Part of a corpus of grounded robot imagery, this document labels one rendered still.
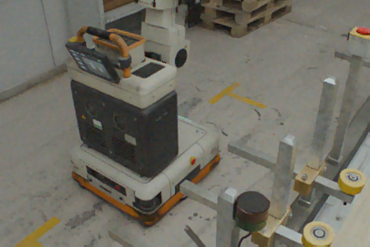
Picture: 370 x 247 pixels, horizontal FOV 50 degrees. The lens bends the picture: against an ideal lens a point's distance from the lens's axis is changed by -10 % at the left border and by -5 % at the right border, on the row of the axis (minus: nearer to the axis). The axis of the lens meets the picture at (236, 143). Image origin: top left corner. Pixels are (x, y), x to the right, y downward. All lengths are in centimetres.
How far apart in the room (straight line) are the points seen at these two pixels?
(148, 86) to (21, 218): 111
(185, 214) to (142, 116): 69
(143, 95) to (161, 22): 46
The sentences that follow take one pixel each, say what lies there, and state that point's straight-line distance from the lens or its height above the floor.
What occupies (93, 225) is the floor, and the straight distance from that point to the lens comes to 230.
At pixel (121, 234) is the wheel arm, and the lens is 107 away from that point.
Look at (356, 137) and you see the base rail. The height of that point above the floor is 70.
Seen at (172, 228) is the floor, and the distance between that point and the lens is 222.
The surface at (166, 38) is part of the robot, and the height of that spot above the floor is 85.
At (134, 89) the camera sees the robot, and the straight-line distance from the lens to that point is 179.
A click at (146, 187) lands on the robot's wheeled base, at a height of 28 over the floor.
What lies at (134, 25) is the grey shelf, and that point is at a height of 15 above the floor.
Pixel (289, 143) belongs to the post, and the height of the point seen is 111.
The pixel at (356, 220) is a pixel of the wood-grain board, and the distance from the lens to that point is 110.
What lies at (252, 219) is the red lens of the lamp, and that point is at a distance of 74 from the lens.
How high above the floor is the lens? 166
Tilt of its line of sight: 37 degrees down
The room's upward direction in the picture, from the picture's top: 4 degrees clockwise
